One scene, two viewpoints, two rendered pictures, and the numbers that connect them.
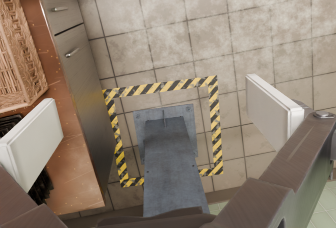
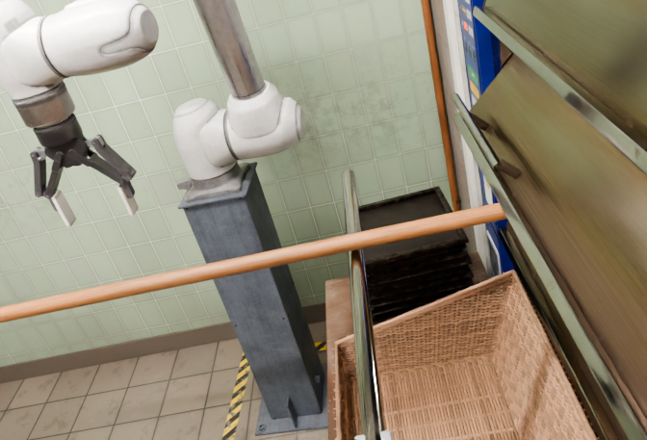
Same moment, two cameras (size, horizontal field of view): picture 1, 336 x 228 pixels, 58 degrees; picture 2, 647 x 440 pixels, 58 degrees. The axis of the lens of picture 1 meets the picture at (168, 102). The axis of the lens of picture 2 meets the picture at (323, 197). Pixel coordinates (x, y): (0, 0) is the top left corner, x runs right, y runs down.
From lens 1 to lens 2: 1.11 m
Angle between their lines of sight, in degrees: 42
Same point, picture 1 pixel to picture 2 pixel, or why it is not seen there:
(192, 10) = not seen: outside the picture
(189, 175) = (237, 312)
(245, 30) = not seen: outside the picture
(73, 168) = (346, 311)
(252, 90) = (68, 219)
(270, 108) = (61, 205)
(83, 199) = (345, 285)
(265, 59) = not seen: outside the picture
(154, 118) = (309, 416)
